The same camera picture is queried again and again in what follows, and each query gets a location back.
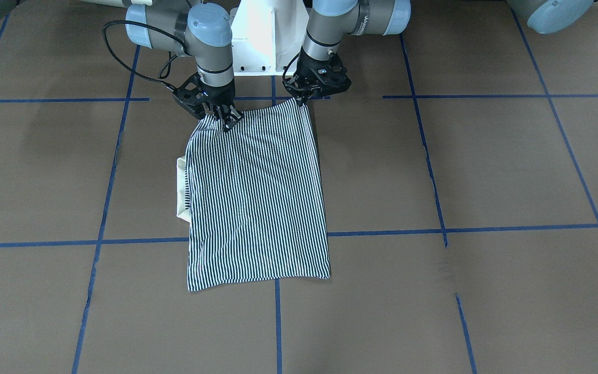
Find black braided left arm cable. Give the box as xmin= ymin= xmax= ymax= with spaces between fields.
xmin=281 ymin=51 xmax=302 ymax=86

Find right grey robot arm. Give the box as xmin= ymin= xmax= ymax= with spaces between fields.
xmin=101 ymin=1 xmax=243 ymax=132

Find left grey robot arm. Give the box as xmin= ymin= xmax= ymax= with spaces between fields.
xmin=283 ymin=1 xmax=593 ymax=105

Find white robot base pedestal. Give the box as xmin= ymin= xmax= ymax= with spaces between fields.
xmin=230 ymin=1 xmax=309 ymax=76

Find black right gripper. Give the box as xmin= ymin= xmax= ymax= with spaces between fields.
xmin=172 ymin=73 xmax=243 ymax=131

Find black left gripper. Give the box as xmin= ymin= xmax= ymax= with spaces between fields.
xmin=282 ymin=50 xmax=351 ymax=100

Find navy white striped polo shirt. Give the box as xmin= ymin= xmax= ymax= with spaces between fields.
xmin=176 ymin=99 xmax=331 ymax=292

